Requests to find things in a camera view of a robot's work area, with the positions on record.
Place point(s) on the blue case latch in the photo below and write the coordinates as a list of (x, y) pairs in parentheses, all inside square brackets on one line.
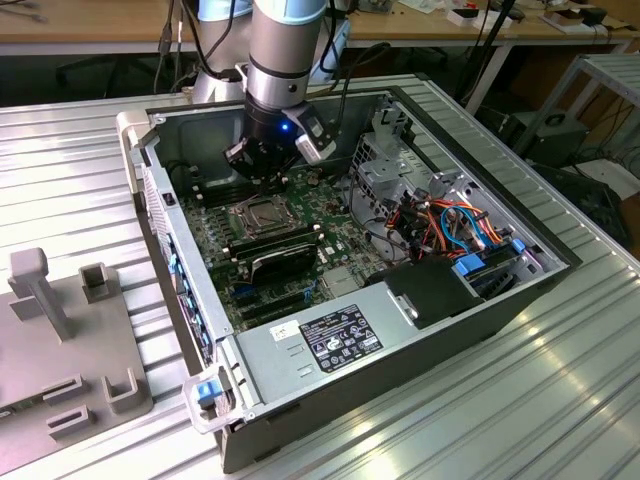
[(207, 392)]

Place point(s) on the black graphics card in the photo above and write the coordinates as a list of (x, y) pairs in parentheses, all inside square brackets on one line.
[(280, 262)]

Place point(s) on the metal slat shelf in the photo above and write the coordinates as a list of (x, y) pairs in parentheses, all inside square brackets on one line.
[(615, 70)]

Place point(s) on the grey plastic parts rack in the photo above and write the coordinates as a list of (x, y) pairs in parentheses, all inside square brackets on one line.
[(50, 360)]

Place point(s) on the black plastic shroud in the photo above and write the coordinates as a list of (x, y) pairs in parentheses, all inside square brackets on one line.
[(430, 295)]

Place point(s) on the brown cardboard box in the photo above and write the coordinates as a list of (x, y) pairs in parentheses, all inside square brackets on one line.
[(565, 19)]

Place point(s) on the metal drive cage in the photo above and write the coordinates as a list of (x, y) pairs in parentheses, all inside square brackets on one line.
[(380, 175)]

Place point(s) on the blue expansion slot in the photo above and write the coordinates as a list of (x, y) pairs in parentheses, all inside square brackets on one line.
[(242, 290)]

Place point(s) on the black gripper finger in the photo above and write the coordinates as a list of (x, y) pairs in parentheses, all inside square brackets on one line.
[(242, 157), (285, 175)]

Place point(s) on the silver chipset heatsink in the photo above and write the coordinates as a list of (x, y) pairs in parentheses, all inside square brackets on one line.
[(340, 284)]

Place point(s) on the CPU socket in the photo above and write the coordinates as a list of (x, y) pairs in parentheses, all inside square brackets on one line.
[(235, 214)]

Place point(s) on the grey power supply unit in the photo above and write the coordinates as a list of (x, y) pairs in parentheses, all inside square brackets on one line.
[(270, 370)]

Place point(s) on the green motherboard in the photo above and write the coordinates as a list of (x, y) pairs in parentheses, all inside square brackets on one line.
[(345, 235)]

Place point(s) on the white box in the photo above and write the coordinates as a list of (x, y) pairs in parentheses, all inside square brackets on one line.
[(470, 17)]

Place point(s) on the square silver CPU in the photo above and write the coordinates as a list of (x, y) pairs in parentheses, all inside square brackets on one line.
[(267, 215)]

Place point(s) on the white-latched RAM slot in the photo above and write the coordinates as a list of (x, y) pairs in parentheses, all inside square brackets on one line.
[(207, 185), (272, 238), (277, 247), (215, 195)]

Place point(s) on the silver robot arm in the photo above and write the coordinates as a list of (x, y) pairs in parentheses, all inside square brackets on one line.
[(277, 60)]

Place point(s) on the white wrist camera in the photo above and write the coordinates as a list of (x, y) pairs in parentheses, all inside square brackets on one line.
[(315, 142)]

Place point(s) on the black equipment box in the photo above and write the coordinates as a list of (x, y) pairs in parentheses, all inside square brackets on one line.
[(555, 137)]

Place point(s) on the blue disk carrier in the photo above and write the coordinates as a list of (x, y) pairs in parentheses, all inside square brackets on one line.
[(472, 265)]

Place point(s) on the black expansion slot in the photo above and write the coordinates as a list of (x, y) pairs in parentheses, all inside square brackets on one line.
[(272, 300), (277, 311)]

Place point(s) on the small blue clip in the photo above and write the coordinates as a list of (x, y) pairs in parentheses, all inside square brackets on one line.
[(518, 246)]

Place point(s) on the grey open PC case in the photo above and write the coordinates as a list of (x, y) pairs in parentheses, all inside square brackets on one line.
[(400, 380)]

